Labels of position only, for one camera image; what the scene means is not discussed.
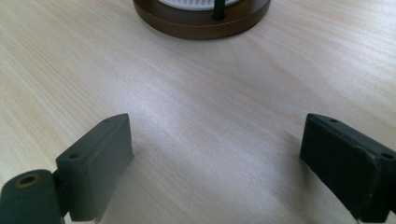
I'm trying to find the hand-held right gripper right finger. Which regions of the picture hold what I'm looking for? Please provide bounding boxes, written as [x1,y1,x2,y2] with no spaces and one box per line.
[299,113,396,224]

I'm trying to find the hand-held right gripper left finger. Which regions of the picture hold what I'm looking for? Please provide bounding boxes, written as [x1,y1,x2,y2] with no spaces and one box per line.
[55,113,135,223]

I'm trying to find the wooden lid holder, black rods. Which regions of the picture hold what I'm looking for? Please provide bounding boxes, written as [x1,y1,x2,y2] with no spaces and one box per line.
[133,0,272,40]

